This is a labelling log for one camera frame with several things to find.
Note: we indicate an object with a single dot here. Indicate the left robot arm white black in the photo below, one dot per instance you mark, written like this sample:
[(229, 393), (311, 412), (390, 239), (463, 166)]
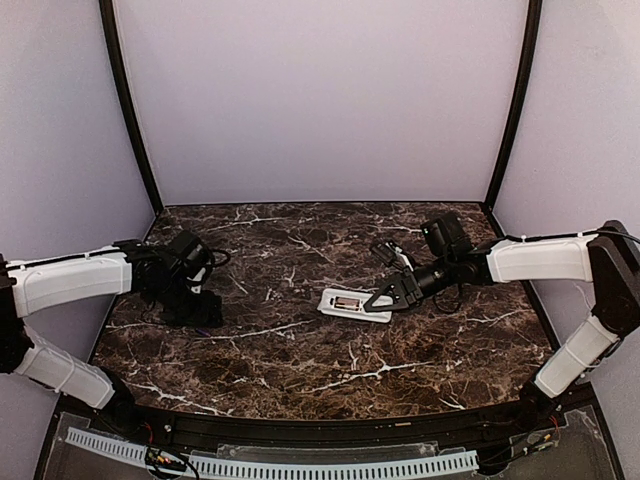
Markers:
[(31, 286)]

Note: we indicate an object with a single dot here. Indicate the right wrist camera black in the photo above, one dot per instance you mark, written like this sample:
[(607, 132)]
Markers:
[(445, 235)]

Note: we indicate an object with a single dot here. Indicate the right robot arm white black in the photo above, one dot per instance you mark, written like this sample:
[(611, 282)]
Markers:
[(607, 257)]

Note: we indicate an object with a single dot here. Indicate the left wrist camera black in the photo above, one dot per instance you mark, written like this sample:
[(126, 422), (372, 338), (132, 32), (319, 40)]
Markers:
[(190, 252)]

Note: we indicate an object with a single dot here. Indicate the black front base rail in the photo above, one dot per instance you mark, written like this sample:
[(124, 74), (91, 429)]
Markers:
[(476, 428)]

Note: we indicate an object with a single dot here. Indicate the white slotted cable duct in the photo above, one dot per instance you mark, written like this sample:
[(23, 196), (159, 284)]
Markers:
[(413, 461)]

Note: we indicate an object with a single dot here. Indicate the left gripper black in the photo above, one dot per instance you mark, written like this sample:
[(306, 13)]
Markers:
[(201, 308)]

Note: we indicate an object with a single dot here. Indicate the left black frame post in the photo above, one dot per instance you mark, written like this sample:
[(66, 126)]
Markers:
[(128, 110)]

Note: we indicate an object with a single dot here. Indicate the white remote control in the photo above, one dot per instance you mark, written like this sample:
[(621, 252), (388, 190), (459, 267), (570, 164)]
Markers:
[(326, 307)]

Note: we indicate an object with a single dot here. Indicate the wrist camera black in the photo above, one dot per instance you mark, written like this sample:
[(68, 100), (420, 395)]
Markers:
[(445, 235), (190, 252)]

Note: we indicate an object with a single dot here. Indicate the right black frame post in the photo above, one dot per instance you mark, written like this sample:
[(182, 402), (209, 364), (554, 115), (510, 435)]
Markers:
[(525, 65)]

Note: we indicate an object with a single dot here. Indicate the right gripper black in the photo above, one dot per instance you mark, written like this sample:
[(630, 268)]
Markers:
[(406, 286)]

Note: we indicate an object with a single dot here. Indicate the black frame post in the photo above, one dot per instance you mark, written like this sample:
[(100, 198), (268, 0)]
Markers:
[(128, 110), (525, 65)]

